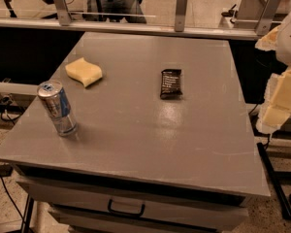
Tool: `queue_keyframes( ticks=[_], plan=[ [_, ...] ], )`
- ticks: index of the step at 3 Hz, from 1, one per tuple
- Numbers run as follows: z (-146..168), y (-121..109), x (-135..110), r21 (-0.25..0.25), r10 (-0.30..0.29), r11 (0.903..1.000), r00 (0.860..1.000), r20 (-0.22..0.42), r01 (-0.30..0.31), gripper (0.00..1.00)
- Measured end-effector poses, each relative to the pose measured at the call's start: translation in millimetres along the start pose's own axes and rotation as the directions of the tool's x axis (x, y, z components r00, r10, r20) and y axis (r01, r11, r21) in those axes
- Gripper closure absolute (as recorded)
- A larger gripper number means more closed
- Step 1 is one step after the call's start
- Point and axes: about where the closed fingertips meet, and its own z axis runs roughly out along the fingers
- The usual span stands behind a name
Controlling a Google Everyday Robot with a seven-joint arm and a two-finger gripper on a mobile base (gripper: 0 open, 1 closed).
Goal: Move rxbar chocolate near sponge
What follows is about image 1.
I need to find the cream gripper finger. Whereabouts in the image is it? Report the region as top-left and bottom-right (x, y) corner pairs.
(255, 26), (278, 51)
(256, 67), (291, 134)

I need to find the black rxbar chocolate wrapper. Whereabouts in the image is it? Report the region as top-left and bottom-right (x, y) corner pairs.
(160, 69), (182, 99)

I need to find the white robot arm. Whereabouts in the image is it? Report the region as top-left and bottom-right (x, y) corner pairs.
(255, 12), (291, 134)

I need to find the yellow sponge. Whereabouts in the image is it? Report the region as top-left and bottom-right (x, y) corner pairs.
(65, 57), (103, 87)

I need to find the black pole on floor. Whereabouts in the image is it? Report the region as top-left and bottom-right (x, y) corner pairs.
(257, 143), (291, 220)

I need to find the seated person in jeans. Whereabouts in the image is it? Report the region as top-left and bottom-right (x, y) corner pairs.
(83, 0), (146, 24)

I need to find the silver blue energy drink can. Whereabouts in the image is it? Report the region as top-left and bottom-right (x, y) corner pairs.
(37, 80), (77, 136)

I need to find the white drawer with black handle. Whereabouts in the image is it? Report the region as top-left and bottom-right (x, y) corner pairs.
(16, 175), (250, 233)

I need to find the metal railing frame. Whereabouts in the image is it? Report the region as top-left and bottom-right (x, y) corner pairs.
(0, 0), (281, 40)

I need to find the black floor cable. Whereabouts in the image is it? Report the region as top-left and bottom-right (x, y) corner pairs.
(0, 143), (26, 225)

